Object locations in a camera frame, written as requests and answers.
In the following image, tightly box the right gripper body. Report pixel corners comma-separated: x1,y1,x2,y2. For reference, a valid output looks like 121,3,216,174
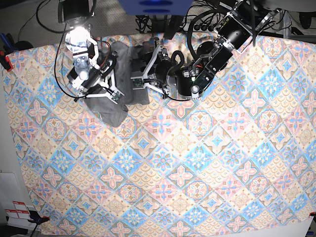
75,51,124,103

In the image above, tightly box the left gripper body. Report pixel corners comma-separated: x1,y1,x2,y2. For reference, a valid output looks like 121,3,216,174
131,45,180,98

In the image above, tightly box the grey T-shirt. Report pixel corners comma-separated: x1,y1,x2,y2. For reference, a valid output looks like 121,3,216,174
84,41,150,127

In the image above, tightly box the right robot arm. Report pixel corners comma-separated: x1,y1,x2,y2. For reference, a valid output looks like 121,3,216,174
58,0,124,104

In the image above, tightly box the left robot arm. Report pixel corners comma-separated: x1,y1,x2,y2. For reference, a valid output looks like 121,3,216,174
131,0,280,101

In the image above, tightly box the white power strip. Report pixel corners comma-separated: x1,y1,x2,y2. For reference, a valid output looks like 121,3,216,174
179,22,218,32

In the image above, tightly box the red clamp left top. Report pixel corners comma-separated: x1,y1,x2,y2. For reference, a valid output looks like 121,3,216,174
0,55,13,72

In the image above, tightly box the patterned tile tablecloth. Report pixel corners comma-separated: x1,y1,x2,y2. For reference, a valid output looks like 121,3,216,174
1,37,316,237

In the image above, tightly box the blue clamp bottom left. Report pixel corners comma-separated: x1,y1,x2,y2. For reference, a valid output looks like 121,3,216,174
28,213,50,225

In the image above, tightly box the white box with red labels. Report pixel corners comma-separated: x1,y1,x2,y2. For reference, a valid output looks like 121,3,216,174
0,172,35,231

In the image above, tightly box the black centre post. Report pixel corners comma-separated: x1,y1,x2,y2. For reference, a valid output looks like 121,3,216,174
163,15,184,40

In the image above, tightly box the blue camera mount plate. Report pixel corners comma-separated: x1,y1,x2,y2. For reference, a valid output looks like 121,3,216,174
119,0,193,16

